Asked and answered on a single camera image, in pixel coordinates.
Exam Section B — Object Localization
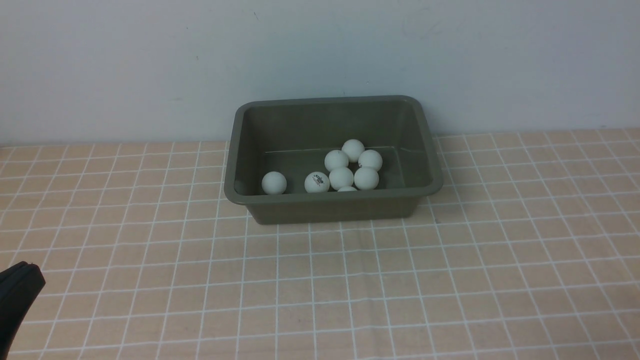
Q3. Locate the white ball with logo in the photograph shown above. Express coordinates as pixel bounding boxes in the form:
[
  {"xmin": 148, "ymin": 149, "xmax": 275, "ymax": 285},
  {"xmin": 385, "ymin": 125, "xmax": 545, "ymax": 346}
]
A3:
[{"xmin": 304, "ymin": 171, "xmax": 330, "ymax": 194}]

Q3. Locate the olive green plastic bin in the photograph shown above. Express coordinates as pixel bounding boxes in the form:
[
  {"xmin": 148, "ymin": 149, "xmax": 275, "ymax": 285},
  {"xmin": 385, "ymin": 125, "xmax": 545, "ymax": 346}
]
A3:
[{"xmin": 224, "ymin": 95, "xmax": 444, "ymax": 224}]

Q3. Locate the white ball with print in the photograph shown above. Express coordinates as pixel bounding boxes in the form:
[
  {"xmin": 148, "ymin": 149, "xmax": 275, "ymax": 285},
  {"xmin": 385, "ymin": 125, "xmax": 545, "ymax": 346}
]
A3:
[{"xmin": 342, "ymin": 139, "xmax": 366, "ymax": 163}]

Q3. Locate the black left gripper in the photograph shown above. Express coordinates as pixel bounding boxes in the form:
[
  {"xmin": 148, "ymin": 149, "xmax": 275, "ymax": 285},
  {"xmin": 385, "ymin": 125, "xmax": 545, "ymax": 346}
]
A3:
[{"xmin": 0, "ymin": 261, "xmax": 46, "ymax": 354}]

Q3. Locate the plain white ball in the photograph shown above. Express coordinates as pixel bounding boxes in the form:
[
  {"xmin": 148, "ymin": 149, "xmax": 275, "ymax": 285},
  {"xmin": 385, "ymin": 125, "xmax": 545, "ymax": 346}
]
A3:
[{"xmin": 353, "ymin": 166, "xmax": 380, "ymax": 191}]

